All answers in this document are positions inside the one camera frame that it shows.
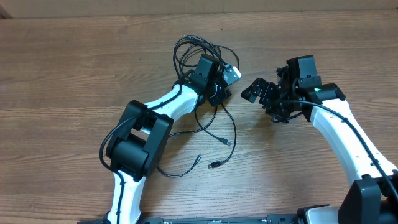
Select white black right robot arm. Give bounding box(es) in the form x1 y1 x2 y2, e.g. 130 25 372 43
241 55 397 223

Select black USB cable bundle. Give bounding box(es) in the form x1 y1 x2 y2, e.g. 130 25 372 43
172 34 241 82

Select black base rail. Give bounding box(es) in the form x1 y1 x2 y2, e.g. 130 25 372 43
77 213 312 224

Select black braided cable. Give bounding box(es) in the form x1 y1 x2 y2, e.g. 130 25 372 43
157 105 218 179

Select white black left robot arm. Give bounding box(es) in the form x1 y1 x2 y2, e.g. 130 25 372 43
99 54 241 223

